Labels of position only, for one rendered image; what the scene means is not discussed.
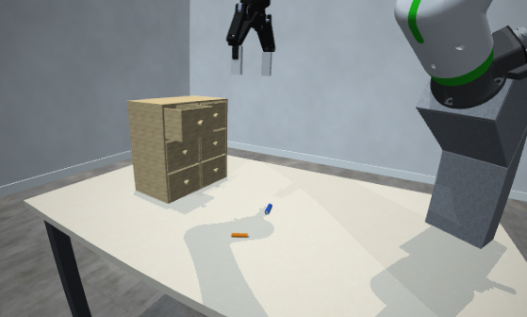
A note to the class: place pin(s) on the brown wooden drawer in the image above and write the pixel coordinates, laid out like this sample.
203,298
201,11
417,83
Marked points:
177,180
179,154
208,168
219,107
213,144
192,122

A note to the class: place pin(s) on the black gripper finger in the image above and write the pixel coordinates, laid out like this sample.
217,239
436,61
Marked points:
239,28
267,43

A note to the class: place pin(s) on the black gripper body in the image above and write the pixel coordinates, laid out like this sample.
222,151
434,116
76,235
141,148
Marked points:
253,7

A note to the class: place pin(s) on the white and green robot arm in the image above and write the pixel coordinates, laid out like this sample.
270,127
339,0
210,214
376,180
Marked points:
452,39

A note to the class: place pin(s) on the brown wooden chest of drawers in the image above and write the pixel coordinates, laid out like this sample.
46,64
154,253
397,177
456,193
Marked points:
148,144

